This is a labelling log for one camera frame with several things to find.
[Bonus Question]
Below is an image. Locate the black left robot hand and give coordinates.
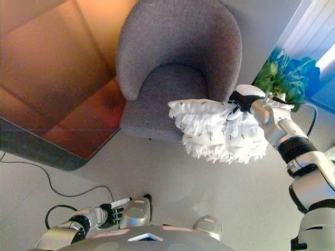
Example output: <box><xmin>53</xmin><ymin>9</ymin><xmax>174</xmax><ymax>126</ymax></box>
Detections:
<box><xmin>100</xmin><ymin>196</ymin><xmax>131</xmax><ymax>229</ymax></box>

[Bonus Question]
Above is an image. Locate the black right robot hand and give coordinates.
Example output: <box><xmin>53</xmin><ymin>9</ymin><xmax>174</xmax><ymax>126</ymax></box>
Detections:
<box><xmin>227</xmin><ymin>84</ymin><xmax>266</xmax><ymax>122</ymax></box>

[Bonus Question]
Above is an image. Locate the white fringed pillow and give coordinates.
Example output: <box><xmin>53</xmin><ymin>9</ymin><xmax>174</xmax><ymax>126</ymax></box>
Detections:
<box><xmin>167</xmin><ymin>98</ymin><xmax>269</xmax><ymax>165</ymax></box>

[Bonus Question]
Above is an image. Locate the orange sofa with grey shell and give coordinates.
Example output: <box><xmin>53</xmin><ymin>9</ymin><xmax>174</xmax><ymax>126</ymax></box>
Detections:
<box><xmin>0</xmin><ymin>0</ymin><xmax>139</xmax><ymax>172</ymax></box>

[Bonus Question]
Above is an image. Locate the silver left robot leg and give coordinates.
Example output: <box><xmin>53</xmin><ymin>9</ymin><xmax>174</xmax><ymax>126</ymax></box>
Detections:
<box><xmin>119</xmin><ymin>193</ymin><xmax>154</xmax><ymax>229</ymax></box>

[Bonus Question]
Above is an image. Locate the silver robot leg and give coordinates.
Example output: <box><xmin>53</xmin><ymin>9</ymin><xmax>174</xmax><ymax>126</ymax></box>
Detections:
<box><xmin>193</xmin><ymin>215</ymin><xmax>224</xmax><ymax>241</ymax></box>
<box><xmin>119</xmin><ymin>193</ymin><xmax>154</xmax><ymax>229</ymax></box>

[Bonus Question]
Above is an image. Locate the grey robot torso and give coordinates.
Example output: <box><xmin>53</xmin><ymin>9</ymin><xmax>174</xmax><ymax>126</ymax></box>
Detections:
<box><xmin>60</xmin><ymin>226</ymin><xmax>236</xmax><ymax>251</ymax></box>

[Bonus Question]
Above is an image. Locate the green leafy plant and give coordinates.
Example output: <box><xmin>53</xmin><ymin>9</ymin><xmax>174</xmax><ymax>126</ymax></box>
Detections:
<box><xmin>252</xmin><ymin>48</ymin><xmax>321</xmax><ymax>113</ymax></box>

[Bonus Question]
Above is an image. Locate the grey fabric armchair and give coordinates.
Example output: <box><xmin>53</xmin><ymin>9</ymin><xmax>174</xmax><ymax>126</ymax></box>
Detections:
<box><xmin>116</xmin><ymin>0</ymin><xmax>243</xmax><ymax>143</ymax></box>

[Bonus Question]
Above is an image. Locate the silver right robot leg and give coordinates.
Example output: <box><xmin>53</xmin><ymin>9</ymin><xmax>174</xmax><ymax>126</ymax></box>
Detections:
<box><xmin>193</xmin><ymin>215</ymin><xmax>224</xmax><ymax>241</ymax></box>

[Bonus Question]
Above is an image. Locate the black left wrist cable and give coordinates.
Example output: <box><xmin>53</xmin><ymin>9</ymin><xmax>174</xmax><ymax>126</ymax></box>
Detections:
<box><xmin>44</xmin><ymin>204</ymin><xmax>79</xmax><ymax>231</ymax></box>

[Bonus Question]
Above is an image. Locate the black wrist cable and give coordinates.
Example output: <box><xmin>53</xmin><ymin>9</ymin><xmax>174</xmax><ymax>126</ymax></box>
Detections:
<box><xmin>269</xmin><ymin>95</ymin><xmax>319</xmax><ymax>138</ymax></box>
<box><xmin>44</xmin><ymin>204</ymin><xmax>79</xmax><ymax>231</ymax></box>

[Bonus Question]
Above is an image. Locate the thin black floor cable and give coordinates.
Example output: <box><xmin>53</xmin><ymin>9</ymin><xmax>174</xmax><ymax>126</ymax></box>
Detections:
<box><xmin>0</xmin><ymin>151</ymin><xmax>115</xmax><ymax>202</ymax></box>

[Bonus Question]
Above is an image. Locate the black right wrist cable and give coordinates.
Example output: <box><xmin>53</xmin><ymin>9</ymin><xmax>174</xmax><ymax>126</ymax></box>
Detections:
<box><xmin>269</xmin><ymin>95</ymin><xmax>319</xmax><ymax>138</ymax></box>

